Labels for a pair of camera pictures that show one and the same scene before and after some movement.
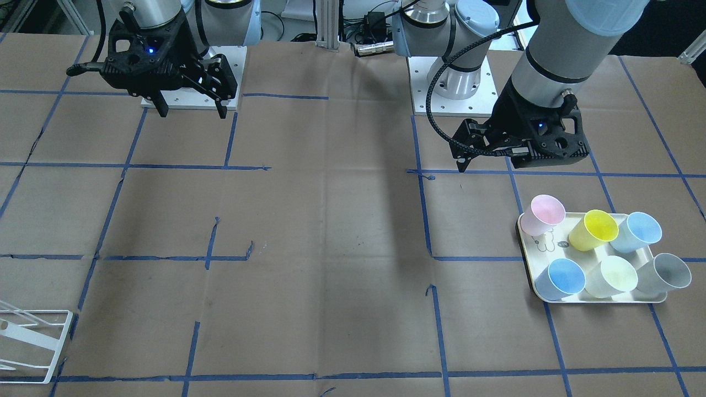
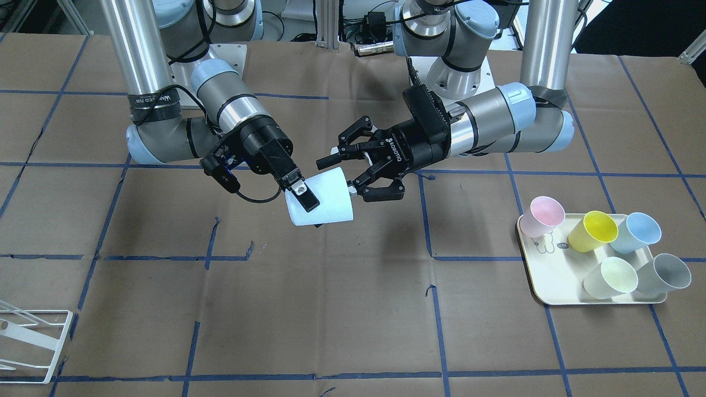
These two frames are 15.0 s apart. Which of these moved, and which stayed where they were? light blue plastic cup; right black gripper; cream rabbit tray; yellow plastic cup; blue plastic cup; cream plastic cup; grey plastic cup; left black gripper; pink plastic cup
Moved: left black gripper; blue plastic cup; right black gripper
Stayed: grey plastic cup; light blue plastic cup; cream plastic cup; yellow plastic cup; cream rabbit tray; pink plastic cup
